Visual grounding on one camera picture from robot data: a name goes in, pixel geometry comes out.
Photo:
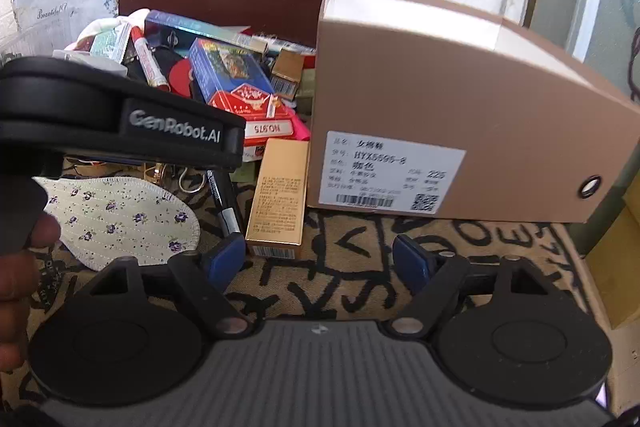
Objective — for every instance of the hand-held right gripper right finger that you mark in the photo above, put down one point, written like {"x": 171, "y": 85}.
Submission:
{"x": 411, "y": 263}

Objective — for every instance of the blue picture card box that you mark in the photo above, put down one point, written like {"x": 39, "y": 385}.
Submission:
{"x": 225, "y": 64}

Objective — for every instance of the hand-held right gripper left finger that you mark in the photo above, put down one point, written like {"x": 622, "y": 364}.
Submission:
{"x": 226, "y": 259}

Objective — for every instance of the red round cap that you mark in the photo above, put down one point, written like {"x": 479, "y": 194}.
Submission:
{"x": 180, "y": 77}

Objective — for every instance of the green patterned box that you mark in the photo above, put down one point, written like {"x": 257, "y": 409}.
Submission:
{"x": 111, "y": 43}

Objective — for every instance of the pink highlighter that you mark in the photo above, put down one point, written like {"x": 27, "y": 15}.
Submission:
{"x": 301, "y": 129}

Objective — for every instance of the red playing card box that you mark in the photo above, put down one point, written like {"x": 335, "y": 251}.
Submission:
{"x": 260, "y": 114}

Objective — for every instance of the white glove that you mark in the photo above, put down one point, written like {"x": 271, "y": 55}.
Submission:
{"x": 107, "y": 23}

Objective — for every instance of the red and white marker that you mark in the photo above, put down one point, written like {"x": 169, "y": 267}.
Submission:
{"x": 149, "y": 59}

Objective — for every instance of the tan cardboard shoe box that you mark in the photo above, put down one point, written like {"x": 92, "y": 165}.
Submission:
{"x": 440, "y": 82}

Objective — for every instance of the yellow cardboard box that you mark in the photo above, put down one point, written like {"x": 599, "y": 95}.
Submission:
{"x": 617, "y": 267}

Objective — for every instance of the floral fabric insole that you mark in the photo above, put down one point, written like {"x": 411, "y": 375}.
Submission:
{"x": 120, "y": 217}

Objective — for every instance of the black marker pen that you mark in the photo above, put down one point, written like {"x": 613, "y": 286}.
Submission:
{"x": 226, "y": 202}

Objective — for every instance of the clear floral plastic bag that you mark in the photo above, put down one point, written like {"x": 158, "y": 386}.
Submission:
{"x": 60, "y": 2}

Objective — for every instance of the gold rectangular box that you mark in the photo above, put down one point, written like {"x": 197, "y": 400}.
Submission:
{"x": 279, "y": 197}

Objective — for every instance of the person's left hand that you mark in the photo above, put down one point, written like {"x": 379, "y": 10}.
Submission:
{"x": 17, "y": 287}

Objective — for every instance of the long dark blue box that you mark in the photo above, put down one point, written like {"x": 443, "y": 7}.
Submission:
{"x": 195, "y": 27}

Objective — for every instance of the small gold barcode box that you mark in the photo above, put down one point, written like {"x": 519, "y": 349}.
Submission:
{"x": 287, "y": 72}

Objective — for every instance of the beige black-print table cloth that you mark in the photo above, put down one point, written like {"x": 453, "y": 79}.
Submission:
{"x": 340, "y": 272}

